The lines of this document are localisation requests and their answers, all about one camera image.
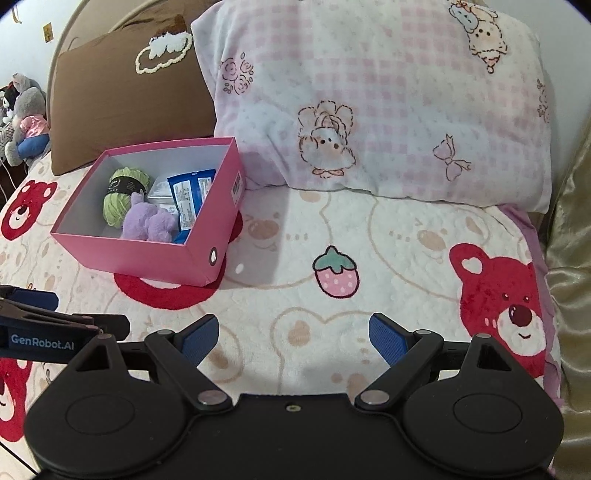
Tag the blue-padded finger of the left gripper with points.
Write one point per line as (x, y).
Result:
(36, 298)

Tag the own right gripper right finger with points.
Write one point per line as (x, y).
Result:
(411, 357)

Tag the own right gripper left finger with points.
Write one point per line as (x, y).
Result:
(177, 355)

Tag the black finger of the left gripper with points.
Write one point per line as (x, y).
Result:
(23, 315)

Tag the purple plush toy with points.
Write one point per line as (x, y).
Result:
(148, 222)

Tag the pink cardboard box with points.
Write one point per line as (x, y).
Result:
(82, 231)

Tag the green yarn ball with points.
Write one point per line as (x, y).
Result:
(117, 200)

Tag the blue snack packet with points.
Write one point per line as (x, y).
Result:
(189, 191)

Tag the clear plastic floss box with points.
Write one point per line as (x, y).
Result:
(160, 195)

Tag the white bear-print blanket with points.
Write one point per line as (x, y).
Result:
(302, 275)

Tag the grey plush toys pile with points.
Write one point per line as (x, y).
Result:
(25, 116)

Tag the gold satin cushion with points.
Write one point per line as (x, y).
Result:
(568, 258)

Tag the brown cloud pillow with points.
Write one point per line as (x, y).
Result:
(135, 85)

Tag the pink checked cartoon pillow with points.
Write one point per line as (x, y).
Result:
(429, 100)

